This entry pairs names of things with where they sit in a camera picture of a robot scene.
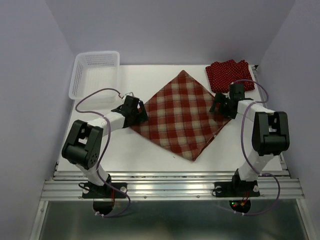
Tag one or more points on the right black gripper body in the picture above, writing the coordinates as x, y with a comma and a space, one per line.
224, 108

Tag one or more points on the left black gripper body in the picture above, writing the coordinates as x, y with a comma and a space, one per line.
138, 117

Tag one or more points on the red cream plaid skirt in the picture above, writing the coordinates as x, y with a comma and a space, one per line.
179, 118

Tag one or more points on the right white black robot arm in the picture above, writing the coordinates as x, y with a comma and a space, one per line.
270, 132

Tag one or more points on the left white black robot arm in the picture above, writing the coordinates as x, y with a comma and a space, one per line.
83, 143

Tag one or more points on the white plastic basket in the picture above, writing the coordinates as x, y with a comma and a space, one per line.
93, 71

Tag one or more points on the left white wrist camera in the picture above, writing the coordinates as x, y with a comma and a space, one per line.
131, 94

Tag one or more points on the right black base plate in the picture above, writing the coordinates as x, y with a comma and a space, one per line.
228, 189

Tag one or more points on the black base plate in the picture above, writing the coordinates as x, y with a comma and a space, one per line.
228, 189
92, 191

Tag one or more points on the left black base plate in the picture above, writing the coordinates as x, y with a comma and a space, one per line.
92, 191

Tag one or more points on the aluminium rail frame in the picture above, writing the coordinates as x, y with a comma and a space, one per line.
172, 197

